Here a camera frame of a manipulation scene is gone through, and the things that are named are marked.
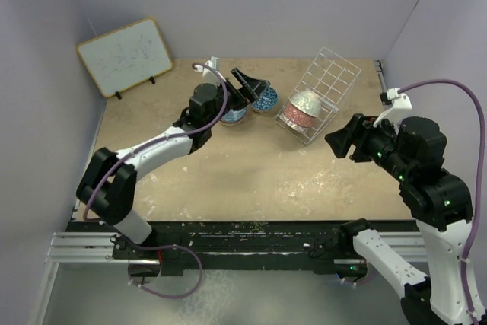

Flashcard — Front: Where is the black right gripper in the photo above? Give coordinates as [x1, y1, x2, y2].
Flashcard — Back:
[325, 111, 412, 180]

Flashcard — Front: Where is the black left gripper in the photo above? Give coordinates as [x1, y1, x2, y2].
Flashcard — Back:
[206, 69, 269, 129]

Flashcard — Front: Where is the blue triangle pattern bowl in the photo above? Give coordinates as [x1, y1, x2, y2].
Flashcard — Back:
[251, 87, 279, 113]

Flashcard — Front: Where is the blue floral pattern bowl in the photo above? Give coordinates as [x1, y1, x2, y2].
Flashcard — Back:
[220, 108, 247, 120]

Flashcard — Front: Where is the white bowl maroon pattern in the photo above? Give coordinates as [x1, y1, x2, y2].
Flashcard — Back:
[282, 119, 308, 135]

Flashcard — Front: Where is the orange floral pattern bowl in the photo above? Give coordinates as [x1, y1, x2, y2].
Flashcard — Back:
[284, 103, 316, 128]

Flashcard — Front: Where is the white bowl green pattern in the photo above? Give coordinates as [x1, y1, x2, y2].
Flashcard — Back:
[289, 89, 321, 118]

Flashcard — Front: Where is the red rimmed bowl underneath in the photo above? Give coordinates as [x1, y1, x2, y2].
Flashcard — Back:
[220, 116, 244, 126]

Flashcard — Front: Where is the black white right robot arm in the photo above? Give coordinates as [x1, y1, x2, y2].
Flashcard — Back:
[325, 113, 486, 324]

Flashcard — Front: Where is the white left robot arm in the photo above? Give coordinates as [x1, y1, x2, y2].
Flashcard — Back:
[75, 63, 270, 258]

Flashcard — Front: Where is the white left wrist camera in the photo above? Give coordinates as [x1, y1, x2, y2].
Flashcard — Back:
[202, 56, 220, 75]

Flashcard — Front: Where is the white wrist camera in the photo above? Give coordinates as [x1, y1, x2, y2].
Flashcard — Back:
[202, 56, 220, 75]
[373, 88, 412, 128]

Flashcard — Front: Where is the white wire dish rack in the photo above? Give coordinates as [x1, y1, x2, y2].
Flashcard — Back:
[275, 47, 361, 145]

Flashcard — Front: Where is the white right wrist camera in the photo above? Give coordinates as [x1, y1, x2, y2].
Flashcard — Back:
[373, 88, 412, 128]

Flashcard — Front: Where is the small whiteboard yellow frame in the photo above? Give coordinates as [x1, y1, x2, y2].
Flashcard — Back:
[76, 18, 173, 98]

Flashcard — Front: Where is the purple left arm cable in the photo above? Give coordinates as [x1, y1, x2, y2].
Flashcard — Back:
[83, 62, 229, 299]

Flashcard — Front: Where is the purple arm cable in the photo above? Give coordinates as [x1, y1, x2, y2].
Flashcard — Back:
[83, 62, 229, 299]
[399, 79, 486, 318]

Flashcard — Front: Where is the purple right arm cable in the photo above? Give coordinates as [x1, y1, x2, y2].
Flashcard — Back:
[399, 79, 486, 318]

